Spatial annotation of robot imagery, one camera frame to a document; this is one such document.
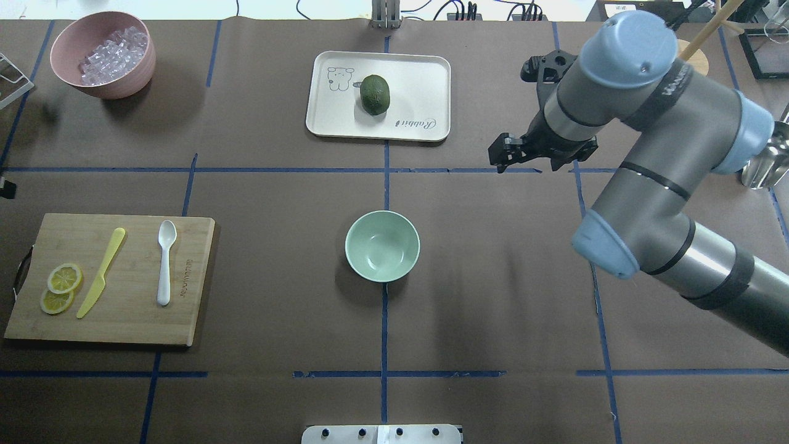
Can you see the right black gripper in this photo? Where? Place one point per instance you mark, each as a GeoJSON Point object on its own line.
{"type": "Point", "coordinates": [545, 141]}

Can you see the green avocado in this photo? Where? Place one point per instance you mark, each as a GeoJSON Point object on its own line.
{"type": "Point", "coordinates": [375, 95]}

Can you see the pink bowl with ice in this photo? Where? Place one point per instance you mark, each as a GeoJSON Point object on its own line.
{"type": "Point", "coordinates": [109, 55]}

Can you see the lemon slice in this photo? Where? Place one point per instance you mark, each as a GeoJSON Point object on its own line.
{"type": "Point", "coordinates": [64, 279]}
{"type": "Point", "coordinates": [54, 304]}

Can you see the white wire cup rack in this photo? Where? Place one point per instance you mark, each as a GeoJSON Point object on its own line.
{"type": "Point", "coordinates": [14, 83]}

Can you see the black power strip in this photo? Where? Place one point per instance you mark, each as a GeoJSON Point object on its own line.
{"type": "Point", "coordinates": [500, 11]}

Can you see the light green bowl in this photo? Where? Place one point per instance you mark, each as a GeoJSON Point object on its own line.
{"type": "Point", "coordinates": [382, 246]}

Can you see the white rabbit tray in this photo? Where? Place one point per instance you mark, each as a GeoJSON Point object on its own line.
{"type": "Point", "coordinates": [420, 87]}

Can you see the wooden cutting board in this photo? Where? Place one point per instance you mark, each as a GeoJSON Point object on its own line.
{"type": "Point", "coordinates": [127, 310]}

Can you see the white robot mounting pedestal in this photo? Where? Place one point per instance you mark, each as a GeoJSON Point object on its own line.
{"type": "Point", "coordinates": [383, 433]}

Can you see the white plastic spoon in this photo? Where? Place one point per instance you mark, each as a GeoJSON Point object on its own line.
{"type": "Point", "coordinates": [167, 236]}

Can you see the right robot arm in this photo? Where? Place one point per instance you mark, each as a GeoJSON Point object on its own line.
{"type": "Point", "coordinates": [689, 126]}

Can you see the aluminium frame post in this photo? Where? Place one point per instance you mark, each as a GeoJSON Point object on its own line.
{"type": "Point", "coordinates": [386, 14]}

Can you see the lower lemon slice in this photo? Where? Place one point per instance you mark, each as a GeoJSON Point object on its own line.
{"type": "Point", "coordinates": [54, 304]}

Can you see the upper lemon slice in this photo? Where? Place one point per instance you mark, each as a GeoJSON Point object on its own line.
{"type": "Point", "coordinates": [64, 279]}

